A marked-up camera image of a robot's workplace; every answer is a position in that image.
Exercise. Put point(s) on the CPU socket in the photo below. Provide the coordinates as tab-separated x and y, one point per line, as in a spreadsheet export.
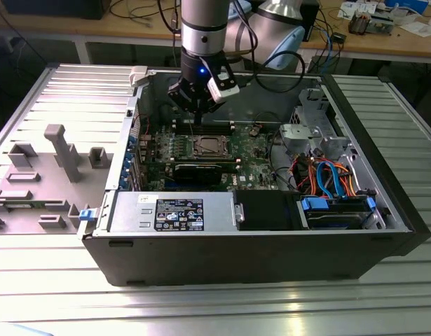
194	154

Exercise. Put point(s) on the white label sheet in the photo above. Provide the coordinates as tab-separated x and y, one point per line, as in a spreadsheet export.
305	63

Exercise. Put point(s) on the metal drive cage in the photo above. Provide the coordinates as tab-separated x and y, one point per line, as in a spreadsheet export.
299	134

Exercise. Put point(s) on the blue box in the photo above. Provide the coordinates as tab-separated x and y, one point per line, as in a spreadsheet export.
408	4

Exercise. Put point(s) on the wooden desk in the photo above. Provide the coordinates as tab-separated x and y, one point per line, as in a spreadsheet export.
376	45

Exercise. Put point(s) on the green RAM stick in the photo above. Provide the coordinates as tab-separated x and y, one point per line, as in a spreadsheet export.
20	206

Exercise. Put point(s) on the grey case latch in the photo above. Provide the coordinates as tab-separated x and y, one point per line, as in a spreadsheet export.
138	75

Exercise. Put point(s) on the grey metal device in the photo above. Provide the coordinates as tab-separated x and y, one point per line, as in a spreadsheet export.
380	24

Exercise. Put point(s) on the green motherboard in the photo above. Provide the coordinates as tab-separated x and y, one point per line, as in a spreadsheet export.
250	164

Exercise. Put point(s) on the black PC case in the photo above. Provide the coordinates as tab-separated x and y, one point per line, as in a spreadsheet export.
236	259

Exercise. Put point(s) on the silver power supply unit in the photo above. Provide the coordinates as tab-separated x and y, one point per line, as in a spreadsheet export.
131	210

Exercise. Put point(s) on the metal heat sink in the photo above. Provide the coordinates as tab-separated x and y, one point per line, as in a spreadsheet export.
358	22

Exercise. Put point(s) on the white papers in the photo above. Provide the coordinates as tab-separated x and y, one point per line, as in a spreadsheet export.
348	8
422	28

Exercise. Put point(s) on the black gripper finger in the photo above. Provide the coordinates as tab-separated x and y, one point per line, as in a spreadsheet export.
208	106
182	96

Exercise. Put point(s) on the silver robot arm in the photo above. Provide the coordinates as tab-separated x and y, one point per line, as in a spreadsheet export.
203	28

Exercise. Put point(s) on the black graphics card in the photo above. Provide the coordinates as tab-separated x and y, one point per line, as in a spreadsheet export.
197	173

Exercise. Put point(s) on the blue case latch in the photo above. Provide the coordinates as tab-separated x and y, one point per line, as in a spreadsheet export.
87	214

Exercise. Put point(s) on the hard disk in blue carrier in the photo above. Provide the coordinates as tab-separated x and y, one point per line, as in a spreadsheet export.
315	204

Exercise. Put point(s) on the small black adapter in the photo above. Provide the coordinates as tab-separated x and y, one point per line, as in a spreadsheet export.
339	37

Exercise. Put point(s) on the grey parts rack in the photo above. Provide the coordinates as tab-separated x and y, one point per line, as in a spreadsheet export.
43	196

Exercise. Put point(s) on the dark battery holder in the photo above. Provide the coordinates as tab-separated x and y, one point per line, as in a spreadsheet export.
254	131

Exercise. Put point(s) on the large white camera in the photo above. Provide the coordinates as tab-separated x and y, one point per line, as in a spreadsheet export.
224	92

